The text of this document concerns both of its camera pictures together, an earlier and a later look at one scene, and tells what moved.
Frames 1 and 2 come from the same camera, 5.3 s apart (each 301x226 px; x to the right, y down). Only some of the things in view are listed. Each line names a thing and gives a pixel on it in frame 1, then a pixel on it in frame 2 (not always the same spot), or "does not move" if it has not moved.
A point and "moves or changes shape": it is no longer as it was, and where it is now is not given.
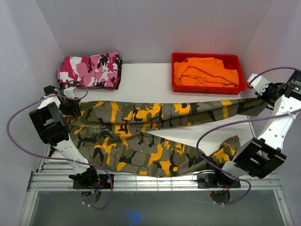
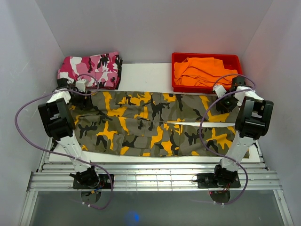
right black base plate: x=217 y=180 does not move
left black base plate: x=104 y=182 does not move
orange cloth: x=204 y=71 does not move
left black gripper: x=74 y=110 to x=84 y=104
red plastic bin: x=229 y=61 does not move
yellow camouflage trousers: x=107 y=135 moves or changes shape
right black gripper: x=263 y=96 to x=226 y=109
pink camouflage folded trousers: x=101 y=71 does not move
